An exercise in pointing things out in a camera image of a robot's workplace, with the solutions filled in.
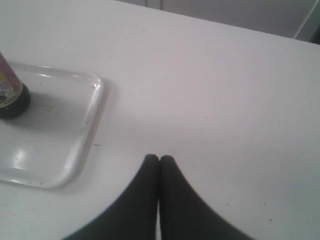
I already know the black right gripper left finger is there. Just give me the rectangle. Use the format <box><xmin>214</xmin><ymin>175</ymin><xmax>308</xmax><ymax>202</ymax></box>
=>
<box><xmin>66</xmin><ymin>154</ymin><xmax>159</xmax><ymax>240</ymax></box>

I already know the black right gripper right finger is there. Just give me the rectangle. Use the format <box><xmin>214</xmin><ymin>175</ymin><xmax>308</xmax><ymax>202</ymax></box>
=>
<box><xmin>159</xmin><ymin>155</ymin><xmax>242</xmax><ymax>240</ymax></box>

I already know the white rectangular plastic tray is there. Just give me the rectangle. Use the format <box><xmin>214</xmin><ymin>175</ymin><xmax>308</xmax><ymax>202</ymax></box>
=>
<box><xmin>0</xmin><ymin>62</ymin><xmax>105</xmax><ymax>189</ymax></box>

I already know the dark soy sauce bottle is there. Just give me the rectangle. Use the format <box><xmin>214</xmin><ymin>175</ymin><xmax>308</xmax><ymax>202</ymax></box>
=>
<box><xmin>0</xmin><ymin>53</ymin><xmax>31</xmax><ymax>120</ymax></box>

